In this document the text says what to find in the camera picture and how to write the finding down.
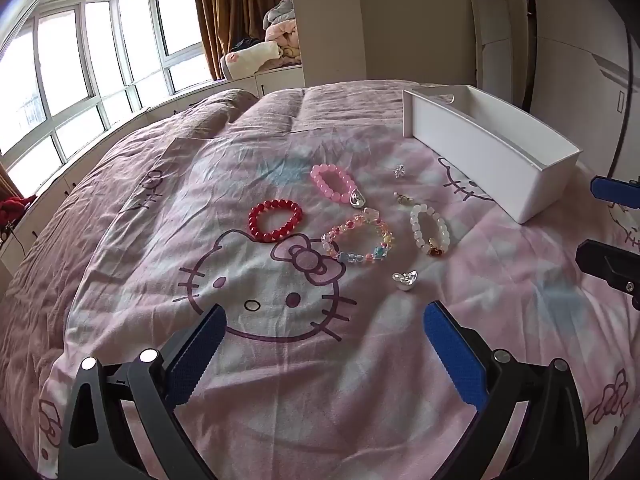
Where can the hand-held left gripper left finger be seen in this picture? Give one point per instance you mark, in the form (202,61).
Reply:
(200,355)

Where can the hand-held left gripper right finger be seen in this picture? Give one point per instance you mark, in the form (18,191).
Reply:
(455,350)

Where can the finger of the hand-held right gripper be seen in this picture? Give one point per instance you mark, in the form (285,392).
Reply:
(607,262)
(615,189)

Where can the white storage box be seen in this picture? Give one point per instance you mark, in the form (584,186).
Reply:
(475,155)

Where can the small pearl earring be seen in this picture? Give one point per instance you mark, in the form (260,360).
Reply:
(402,199)

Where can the silver spiky brooch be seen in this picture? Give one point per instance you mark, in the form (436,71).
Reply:
(398,171)

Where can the white wardrobe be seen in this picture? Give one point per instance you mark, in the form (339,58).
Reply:
(580,90)

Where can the pink cat print blanket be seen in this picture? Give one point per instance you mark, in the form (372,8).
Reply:
(300,400)

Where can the mauve fuzzy blanket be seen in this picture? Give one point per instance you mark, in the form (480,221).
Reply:
(100,200)

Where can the white door panel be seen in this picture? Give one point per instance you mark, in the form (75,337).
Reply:
(492,35)

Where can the red cloth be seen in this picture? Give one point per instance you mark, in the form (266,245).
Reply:
(15,207)

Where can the salmon curtain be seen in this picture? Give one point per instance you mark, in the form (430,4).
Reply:
(7,182)

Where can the dark cloth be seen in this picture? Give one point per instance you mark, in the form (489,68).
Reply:
(244,42)

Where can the bay window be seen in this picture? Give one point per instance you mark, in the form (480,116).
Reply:
(60,60)

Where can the pile of pink blankets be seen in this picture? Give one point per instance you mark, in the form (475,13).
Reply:
(285,30)

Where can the brown curtain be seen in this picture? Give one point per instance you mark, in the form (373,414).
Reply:
(225,0)

